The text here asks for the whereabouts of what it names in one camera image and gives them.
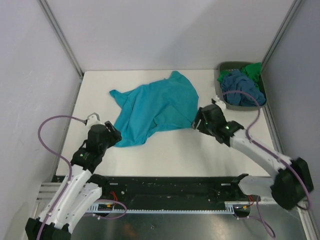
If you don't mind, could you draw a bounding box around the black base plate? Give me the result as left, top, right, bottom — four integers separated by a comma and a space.
94, 174, 257, 213

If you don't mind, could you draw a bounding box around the teal t-shirt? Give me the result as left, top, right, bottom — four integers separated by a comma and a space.
109, 71, 199, 148

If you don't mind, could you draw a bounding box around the dark blue t-shirt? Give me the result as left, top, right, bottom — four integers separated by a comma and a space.
218, 69, 266, 107

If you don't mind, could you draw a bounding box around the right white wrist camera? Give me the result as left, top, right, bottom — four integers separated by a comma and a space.
211, 95, 227, 112

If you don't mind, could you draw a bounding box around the right aluminium corner post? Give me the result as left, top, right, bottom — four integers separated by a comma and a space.
261, 0, 305, 71

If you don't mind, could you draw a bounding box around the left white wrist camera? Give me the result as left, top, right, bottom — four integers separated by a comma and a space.
85, 112, 101, 128

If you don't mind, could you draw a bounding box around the aluminium corner post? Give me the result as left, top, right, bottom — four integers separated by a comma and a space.
37, 0, 85, 77
261, 0, 305, 71

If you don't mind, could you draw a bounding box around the aluminium frame rail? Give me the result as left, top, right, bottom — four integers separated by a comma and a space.
36, 182, 61, 202

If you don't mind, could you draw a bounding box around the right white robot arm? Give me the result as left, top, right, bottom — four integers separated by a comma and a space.
191, 103, 314, 210

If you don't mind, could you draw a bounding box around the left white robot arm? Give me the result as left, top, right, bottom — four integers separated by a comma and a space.
25, 120, 122, 240

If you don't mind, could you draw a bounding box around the left aluminium corner post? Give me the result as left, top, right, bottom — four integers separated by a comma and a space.
37, 0, 85, 77

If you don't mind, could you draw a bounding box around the white slotted cable duct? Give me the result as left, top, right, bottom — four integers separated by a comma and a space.
87, 201, 237, 216

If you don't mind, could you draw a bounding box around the green t-shirt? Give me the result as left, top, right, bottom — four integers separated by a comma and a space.
217, 61, 262, 90

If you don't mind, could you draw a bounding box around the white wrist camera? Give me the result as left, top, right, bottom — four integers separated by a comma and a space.
85, 112, 101, 128
211, 95, 227, 112

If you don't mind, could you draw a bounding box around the grey plastic bin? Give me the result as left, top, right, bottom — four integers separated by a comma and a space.
215, 74, 267, 111

